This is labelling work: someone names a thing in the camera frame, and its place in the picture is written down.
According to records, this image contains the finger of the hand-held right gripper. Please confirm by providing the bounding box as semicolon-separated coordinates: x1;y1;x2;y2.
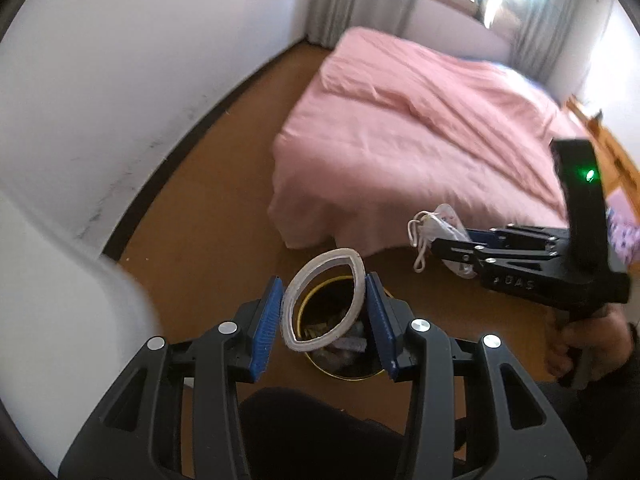
431;236;574;282
462;224;572;252

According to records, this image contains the clear plastic cup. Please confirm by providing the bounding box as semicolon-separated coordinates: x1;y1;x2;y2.
282;247;369;354

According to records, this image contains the bed with pink blanket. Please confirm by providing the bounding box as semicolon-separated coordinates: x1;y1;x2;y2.
267;26;603;252

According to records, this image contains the person's right hand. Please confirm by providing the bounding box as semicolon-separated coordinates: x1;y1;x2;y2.
544;309;637;380

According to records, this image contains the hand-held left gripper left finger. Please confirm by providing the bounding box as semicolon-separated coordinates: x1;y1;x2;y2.
57;275;286;480

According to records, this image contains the black bin with yellow rim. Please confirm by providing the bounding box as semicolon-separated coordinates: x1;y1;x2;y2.
294;275;397;379

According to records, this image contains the grey curtain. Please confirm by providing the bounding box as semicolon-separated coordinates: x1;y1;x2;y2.
304;0;432;52
509;0;587;82

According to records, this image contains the printed white face mask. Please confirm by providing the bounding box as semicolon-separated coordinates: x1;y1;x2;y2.
407;203;477;279

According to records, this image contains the purple patterned cloth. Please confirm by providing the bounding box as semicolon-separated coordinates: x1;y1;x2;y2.
606;204;640;267

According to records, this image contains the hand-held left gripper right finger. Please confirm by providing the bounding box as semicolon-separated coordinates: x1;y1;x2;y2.
365;272;589;480

